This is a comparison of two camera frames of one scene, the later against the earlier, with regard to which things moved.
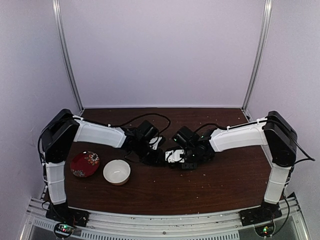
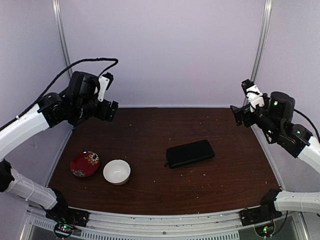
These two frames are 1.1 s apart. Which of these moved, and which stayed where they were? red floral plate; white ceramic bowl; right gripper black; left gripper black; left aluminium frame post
Moved: left gripper black; right gripper black
Stayed: white ceramic bowl; red floral plate; left aluminium frame post
